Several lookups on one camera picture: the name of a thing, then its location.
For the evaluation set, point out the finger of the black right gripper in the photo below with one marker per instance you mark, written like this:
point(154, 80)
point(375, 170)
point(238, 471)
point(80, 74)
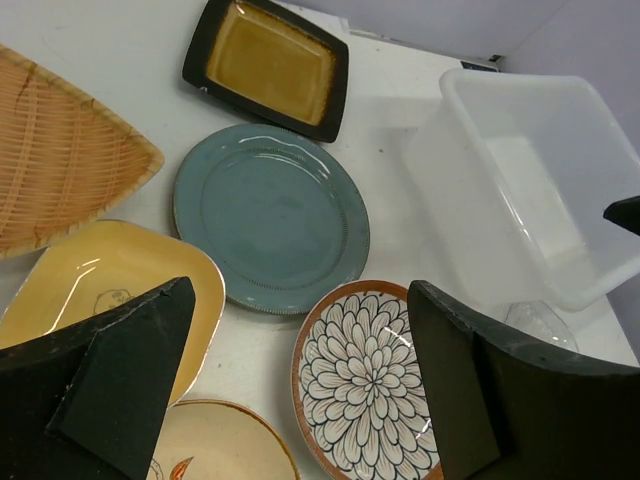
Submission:
point(625, 214)

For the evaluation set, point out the yellow square panda dish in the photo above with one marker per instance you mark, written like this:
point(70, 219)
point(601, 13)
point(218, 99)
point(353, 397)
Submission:
point(105, 265)

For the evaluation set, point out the beige bird pattern plate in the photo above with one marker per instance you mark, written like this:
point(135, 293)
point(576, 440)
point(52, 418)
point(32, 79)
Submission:
point(214, 439)

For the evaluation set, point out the woven bamboo pattern tray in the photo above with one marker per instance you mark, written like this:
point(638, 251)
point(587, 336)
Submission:
point(66, 159)

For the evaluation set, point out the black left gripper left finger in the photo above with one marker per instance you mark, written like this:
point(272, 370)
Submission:
point(88, 401)

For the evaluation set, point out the blue round ceramic plate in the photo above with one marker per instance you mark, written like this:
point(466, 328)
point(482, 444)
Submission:
point(281, 218)

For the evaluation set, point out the clear glass plate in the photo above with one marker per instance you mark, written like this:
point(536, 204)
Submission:
point(540, 321)

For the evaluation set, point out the brown square glazed plate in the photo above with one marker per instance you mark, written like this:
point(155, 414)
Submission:
point(271, 62)

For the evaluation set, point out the white plastic bin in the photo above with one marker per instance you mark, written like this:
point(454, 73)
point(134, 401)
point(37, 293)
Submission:
point(515, 173)

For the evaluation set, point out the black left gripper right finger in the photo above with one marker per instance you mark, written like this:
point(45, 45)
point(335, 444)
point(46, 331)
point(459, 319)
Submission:
point(506, 405)

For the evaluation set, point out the floral pattern round plate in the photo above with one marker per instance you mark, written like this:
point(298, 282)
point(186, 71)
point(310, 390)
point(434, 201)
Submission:
point(356, 386)

